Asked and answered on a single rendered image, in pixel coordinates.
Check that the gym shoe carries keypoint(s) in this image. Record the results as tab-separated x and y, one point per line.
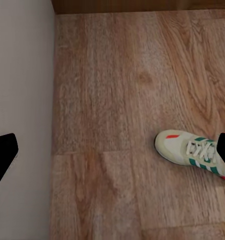
184	148

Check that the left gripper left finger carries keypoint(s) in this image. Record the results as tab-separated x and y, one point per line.
8	151

